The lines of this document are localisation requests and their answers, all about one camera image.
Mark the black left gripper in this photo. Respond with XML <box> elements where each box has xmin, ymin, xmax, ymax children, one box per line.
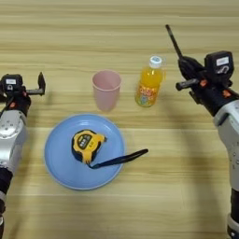
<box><xmin>0</xmin><ymin>71</ymin><xmax>47</xmax><ymax>119</ymax></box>

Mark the pink plastic cup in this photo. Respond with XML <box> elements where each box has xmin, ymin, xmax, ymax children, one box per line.
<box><xmin>91</xmin><ymin>69</ymin><xmax>122</xmax><ymax>113</ymax></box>

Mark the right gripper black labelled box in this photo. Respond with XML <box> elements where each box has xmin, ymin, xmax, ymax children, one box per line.
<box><xmin>204</xmin><ymin>49</ymin><xmax>235</xmax><ymax>86</ymax></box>

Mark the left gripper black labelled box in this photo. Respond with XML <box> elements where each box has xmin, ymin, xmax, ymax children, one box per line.
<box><xmin>0</xmin><ymin>73</ymin><xmax>24</xmax><ymax>94</ymax></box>

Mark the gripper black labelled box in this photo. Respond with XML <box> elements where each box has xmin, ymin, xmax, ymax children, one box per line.
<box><xmin>204</xmin><ymin>49</ymin><xmax>235</xmax><ymax>86</ymax></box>
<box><xmin>0</xmin><ymin>73</ymin><xmax>24</xmax><ymax>94</ymax></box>

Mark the blue round plate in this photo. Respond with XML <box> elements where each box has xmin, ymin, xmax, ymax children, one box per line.
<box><xmin>43</xmin><ymin>113</ymin><xmax>127</xmax><ymax>191</ymax></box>

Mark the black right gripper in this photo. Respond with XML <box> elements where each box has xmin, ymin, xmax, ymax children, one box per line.
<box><xmin>175</xmin><ymin>54</ymin><xmax>239</xmax><ymax>119</ymax></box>

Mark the orange juice bottle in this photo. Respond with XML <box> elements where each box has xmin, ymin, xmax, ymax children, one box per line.
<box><xmin>134</xmin><ymin>54</ymin><xmax>165</xmax><ymax>108</ymax></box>

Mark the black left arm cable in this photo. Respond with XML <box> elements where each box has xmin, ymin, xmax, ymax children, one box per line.
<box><xmin>0</xmin><ymin>94</ymin><xmax>15</xmax><ymax>118</ymax></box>

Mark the yellow black tape measure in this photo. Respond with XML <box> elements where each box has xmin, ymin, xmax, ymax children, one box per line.
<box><xmin>70</xmin><ymin>128</ymin><xmax>149</xmax><ymax>171</ymax></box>

